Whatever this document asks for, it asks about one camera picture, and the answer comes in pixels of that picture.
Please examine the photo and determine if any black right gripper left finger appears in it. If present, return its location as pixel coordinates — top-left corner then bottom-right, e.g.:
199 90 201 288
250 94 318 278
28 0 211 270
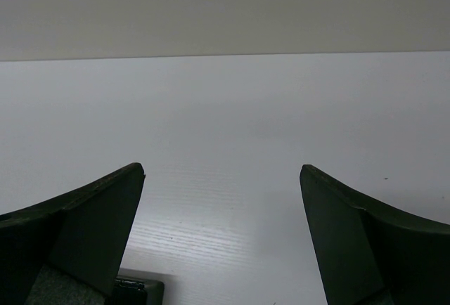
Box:
1 162 145 304

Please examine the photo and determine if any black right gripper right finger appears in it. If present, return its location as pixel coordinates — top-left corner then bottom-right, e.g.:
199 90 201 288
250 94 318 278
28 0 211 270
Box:
300 164 449 304

